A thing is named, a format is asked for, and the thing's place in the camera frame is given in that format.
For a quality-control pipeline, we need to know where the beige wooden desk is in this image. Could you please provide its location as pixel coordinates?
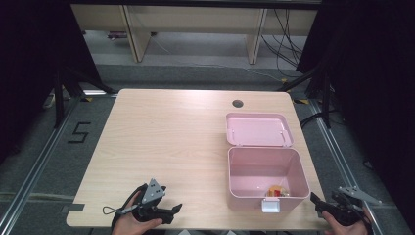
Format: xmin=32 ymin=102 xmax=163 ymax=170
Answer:
xmin=70 ymin=3 xmax=319 ymax=65

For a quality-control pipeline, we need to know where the small dark item under desk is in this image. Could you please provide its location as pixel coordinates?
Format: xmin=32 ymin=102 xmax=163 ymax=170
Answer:
xmin=107 ymin=30 xmax=129 ymax=41

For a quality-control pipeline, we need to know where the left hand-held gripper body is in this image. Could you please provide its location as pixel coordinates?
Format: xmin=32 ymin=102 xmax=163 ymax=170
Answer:
xmin=131 ymin=177 xmax=175 ymax=225

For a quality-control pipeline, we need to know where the metal floor rail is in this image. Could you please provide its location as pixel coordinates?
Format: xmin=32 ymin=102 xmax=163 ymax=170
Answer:
xmin=0 ymin=95 xmax=118 ymax=229
xmin=307 ymin=97 xmax=385 ymax=235

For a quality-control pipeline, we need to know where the small orange and red item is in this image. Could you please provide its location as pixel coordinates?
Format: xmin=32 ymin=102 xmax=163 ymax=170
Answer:
xmin=266 ymin=184 xmax=291 ymax=198

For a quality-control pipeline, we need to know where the white power strip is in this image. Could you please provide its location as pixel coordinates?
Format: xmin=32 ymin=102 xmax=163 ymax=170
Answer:
xmin=42 ymin=92 xmax=67 ymax=111

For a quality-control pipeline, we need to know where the dark curtain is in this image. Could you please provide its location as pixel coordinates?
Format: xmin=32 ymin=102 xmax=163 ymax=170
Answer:
xmin=296 ymin=0 xmax=415 ymax=229
xmin=0 ymin=0 xmax=103 ymax=165

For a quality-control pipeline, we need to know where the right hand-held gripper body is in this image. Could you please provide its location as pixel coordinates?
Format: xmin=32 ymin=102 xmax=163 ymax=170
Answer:
xmin=321 ymin=185 xmax=383 ymax=227

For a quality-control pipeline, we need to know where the grey tape strip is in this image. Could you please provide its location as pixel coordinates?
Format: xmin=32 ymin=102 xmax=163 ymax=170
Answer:
xmin=61 ymin=203 xmax=86 ymax=215

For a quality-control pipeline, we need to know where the person's right hand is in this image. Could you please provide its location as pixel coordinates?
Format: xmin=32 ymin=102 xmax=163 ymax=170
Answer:
xmin=321 ymin=207 xmax=374 ymax=235

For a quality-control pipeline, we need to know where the bundle of black cables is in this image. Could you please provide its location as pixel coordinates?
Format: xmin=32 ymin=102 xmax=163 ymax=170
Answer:
xmin=259 ymin=8 xmax=308 ymax=78

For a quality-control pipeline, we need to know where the black floor cable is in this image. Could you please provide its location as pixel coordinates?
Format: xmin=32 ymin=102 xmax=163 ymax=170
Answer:
xmin=299 ymin=110 xmax=339 ymax=129

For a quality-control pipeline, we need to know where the pink plastic box with lid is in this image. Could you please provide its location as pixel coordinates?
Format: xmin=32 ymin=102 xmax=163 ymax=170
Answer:
xmin=225 ymin=112 xmax=311 ymax=214

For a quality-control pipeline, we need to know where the black metal stand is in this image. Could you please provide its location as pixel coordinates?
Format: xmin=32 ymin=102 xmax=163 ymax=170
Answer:
xmin=277 ymin=63 xmax=333 ymax=130
xmin=53 ymin=64 xmax=117 ymax=129

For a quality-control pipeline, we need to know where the person's left hand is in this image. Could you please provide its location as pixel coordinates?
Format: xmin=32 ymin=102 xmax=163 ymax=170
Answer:
xmin=112 ymin=195 xmax=163 ymax=235

